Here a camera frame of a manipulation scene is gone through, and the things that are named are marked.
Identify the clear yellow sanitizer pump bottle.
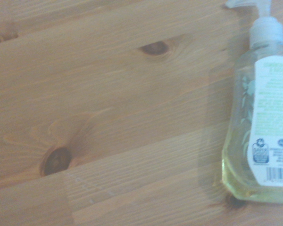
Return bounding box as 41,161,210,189
221,0,283,205

